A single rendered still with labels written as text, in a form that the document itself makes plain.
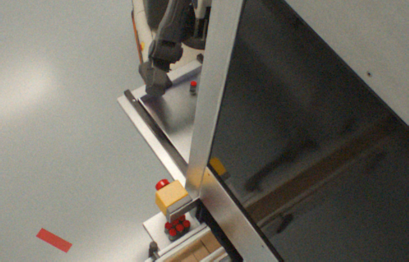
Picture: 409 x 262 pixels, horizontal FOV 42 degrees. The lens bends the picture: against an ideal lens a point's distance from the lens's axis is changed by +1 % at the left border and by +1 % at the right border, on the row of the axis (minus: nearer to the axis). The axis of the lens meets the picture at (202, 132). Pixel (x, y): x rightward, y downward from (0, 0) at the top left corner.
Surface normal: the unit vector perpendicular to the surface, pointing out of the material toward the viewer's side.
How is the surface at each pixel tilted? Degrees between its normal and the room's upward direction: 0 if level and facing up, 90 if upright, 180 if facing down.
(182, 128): 0
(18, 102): 0
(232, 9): 90
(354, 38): 90
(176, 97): 0
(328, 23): 90
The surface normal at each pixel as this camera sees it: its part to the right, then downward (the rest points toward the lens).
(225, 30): -0.82, 0.46
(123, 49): 0.09, -0.50
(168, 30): 0.18, 0.52
